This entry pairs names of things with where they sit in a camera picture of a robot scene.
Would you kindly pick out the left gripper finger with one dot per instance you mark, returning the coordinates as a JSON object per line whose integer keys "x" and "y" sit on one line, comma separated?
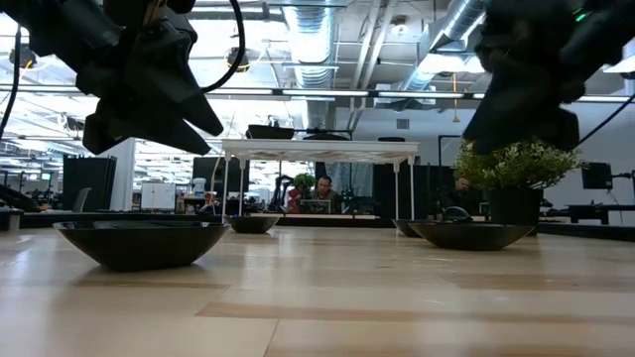
{"x": 188, "y": 99}
{"x": 139, "y": 131}

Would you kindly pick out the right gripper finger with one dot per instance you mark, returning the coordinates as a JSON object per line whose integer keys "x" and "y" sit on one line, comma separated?
{"x": 550, "y": 124}
{"x": 493, "y": 114}

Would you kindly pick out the black square mini plate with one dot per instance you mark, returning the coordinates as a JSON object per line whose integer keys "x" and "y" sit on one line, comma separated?
{"x": 250, "y": 224}
{"x": 270, "y": 133}

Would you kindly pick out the black teardrop mini plate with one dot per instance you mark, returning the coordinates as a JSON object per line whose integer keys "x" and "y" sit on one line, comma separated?
{"x": 391, "y": 139}

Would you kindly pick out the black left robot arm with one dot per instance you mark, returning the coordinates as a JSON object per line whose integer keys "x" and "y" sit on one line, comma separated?
{"x": 49, "y": 30}

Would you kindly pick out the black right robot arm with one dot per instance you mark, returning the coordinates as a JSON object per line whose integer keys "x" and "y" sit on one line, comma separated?
{"x": 615, "y": 25}

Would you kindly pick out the potted green artificial plant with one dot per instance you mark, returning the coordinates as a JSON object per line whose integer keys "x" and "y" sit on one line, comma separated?
{"x": 516, "y": 168}

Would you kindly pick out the white cabinet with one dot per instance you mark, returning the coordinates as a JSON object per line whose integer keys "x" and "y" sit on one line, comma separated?
{"x": 158, "y": 194}

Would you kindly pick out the black room partition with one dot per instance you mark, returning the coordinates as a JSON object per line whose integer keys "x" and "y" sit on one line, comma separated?
{"x": 89, "y": 178}
{"x": 421, "y": 188}

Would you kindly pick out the black monitor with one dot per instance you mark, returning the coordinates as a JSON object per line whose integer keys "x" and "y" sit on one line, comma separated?
{"x": 596, "y": 176}

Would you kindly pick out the person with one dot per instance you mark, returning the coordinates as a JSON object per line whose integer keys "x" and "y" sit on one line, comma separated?
{"x": 462, "y": 184}
{"x": 325, "y": 188}

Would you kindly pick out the large black screen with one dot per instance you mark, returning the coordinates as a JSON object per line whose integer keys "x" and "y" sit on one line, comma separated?
{"x": 213, "y": 173}

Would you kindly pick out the black workbench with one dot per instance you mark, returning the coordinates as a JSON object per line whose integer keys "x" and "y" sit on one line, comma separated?
{"x": 588, "y": 210}

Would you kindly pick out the black domed object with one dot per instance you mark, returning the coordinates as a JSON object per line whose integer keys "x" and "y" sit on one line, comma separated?
{"x": 456, "y": 213}

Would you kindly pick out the long ceiling light strip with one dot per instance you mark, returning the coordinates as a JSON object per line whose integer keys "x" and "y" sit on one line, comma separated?
{"x": 322, "y": 92}

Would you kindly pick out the small green background plant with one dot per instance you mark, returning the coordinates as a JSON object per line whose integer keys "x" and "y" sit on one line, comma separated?
{"x": 304, "y": 179}

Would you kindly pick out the grey laptop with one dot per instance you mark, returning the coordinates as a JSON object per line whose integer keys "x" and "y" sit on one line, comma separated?
{"x": 315, "y": 206}

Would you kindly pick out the silver ceiling air duct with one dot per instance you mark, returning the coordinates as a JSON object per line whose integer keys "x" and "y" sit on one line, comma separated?
{"x": 451, "y": 25}
{"x": 312, "y": 44}

